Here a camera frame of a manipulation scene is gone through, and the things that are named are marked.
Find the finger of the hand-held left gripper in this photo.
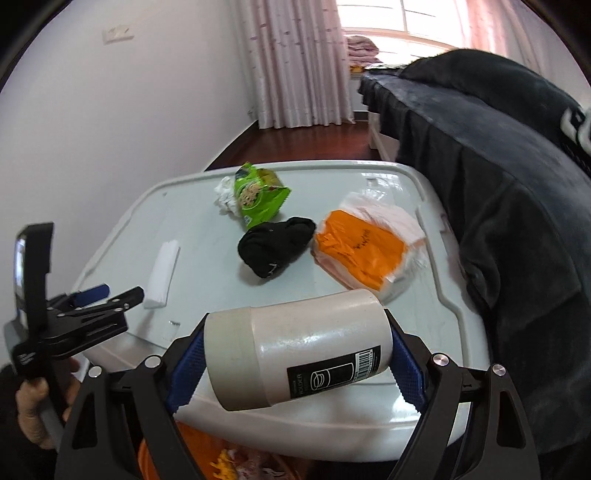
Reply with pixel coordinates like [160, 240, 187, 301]
[60, 286, 145, 319]
[69, 284, 110, 306]

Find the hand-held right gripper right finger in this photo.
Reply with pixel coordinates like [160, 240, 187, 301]
[382, 308, 543, 480]

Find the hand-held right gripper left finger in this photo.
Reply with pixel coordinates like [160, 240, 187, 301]
[56, 316, 208, 480]

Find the orange plastic bucket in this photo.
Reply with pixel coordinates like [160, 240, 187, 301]
[137, 422, 301, 480]

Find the white cylindrical container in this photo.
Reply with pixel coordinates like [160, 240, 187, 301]
[203, 288, 394, 412]

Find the person's left hand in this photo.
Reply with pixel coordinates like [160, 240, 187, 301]
[15, 357, 80, 449]

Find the orange toy dinosaur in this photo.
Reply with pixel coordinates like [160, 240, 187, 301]
[210, 450, 236, 480]

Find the orange plastic bag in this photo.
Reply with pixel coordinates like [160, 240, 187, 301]
[311, 191, 428, 303]

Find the crumpled white tissue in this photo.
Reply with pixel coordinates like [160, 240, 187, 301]
[213, 176, 242, 214]

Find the black sock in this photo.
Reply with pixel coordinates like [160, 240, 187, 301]
[238, 216, 317, 278]

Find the green snack bag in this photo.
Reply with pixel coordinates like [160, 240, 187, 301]
[233, 161, 291, 232]

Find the bed with dark blanket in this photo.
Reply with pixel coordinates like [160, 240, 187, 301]
[402, 48, 591, 480]

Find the dark grey blanket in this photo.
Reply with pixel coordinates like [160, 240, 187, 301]
[359, 58, 522, 324]

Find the pink dotted curtain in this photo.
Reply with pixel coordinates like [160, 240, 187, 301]
[249, 0, 356, 130]
[466, 0, 536, 58]

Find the stack of folded quilts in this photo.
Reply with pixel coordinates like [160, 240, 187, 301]
[346, 34, 382, 65]

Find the window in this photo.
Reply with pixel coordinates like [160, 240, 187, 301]
[337, 0, 472, 51]

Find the white wall socket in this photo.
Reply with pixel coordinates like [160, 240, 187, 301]
[102, 25, 134, 45]

